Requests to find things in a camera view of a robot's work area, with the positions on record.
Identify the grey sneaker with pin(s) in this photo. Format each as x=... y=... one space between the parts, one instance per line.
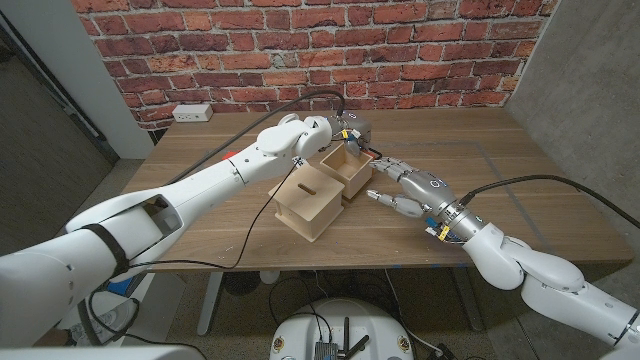
x=117 y=315

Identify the white robot chest shell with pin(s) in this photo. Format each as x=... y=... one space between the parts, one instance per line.
x=100 y=354

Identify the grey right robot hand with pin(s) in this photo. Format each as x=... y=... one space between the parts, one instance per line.
x=430 y=190

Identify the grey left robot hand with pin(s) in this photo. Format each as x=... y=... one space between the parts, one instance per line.
x=360 y=127

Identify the white robot base with antennas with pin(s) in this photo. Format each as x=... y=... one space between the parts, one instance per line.
x=295 y=330

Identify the white table leg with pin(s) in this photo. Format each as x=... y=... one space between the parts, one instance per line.
x=472 y=315
x=209 y=305

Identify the wooden drawer with red front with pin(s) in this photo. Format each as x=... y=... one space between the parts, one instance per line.
x=357 y=182

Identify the red lock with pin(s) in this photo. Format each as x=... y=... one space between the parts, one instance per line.
x=230 y=155

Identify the black power adapter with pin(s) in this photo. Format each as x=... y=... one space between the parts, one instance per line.
x=444 y=352

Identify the printed brick wall backdrop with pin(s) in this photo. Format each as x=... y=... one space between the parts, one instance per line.
x=425 y=50

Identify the person's bare leg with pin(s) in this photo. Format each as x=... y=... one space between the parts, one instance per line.
x=50 y=337

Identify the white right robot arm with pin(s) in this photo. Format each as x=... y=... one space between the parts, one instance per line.
x=550 y=280

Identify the white power outlet strip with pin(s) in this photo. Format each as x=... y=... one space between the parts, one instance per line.
x=192 y=113

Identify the black round floor device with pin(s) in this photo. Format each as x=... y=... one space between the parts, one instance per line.
x=241 y=282

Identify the wooden box with slot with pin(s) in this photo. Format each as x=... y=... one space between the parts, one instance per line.
x=305 y=202

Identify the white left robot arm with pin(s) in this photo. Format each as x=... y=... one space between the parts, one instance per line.
x=200 y=180

